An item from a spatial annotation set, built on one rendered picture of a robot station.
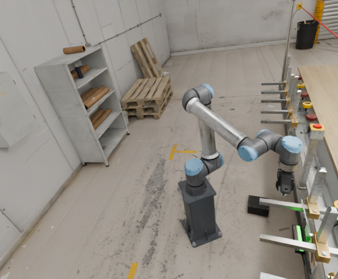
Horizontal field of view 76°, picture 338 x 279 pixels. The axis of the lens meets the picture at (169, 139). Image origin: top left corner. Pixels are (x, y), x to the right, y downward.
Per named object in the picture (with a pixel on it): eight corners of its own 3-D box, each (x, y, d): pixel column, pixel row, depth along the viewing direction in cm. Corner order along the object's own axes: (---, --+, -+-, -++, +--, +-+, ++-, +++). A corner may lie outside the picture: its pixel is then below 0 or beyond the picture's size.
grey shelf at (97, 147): (83, 165, 338) (32, 67, 252) (108, 134, 409) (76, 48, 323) (108, 166, 326) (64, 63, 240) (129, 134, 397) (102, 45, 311)
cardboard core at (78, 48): (61, 48, 287) (81, 46, 279) (65, 47, 293) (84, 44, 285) (64, 55, 292) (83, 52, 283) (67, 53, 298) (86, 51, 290)
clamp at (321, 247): (316, 261, 105) (318, 256, 102) (311, 236, 115) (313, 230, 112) (329, 264, 103) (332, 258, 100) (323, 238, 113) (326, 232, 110)
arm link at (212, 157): (198, 170, 188) (184, 87, 151) (214, 161, 194) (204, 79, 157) (210, 178, 176) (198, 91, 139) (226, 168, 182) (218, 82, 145)
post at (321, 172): (302, 225, 138) (319, 170, 112) (301, 220, 141) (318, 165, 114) (308, 226, 137) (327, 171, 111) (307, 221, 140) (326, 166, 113)
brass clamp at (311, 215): (306, 218, 124) (308, 212, 121) (303, 200, 134) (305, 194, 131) (319, 220, 122) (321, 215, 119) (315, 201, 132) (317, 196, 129)
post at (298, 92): (288, 136, 213) (297, 91, 186) (288, 134, 215) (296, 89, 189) (292, 137, 212) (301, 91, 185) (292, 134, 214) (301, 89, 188)
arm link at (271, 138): (252, 133, 115) (273, 143, 105) (267, 125, 119) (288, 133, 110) (251, 147, 120) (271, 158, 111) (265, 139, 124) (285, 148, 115)
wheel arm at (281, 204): (259, 205, 136) (259, 201, 133) (259, 201, 138) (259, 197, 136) (343, 219, 120) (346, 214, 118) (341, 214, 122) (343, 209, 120)
